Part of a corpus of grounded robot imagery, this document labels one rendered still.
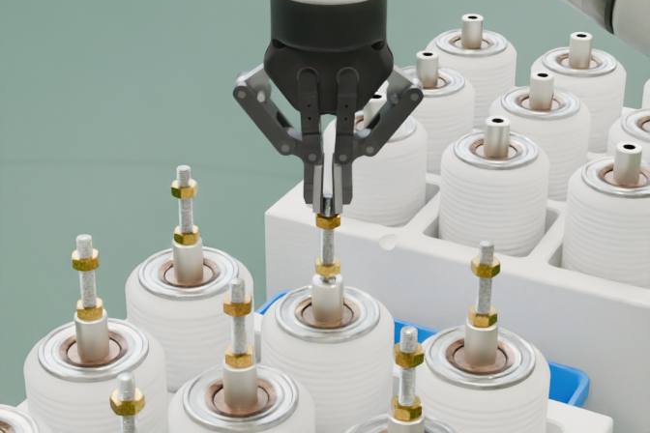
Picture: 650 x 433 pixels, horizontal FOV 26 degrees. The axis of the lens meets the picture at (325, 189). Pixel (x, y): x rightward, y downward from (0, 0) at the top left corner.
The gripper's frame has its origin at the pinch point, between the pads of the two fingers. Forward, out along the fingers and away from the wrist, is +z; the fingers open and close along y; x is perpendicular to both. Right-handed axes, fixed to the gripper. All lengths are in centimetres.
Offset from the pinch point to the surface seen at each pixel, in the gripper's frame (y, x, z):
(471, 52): 14, 51, 10
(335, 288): 0.6, -1.0, 7.7
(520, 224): 16.3, 23.4, 15.4
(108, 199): -28, 66, 35
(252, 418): -4.4, -12.9, 10.2
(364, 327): 2.6, -2.1, 10.1
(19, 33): -52, 122, 35
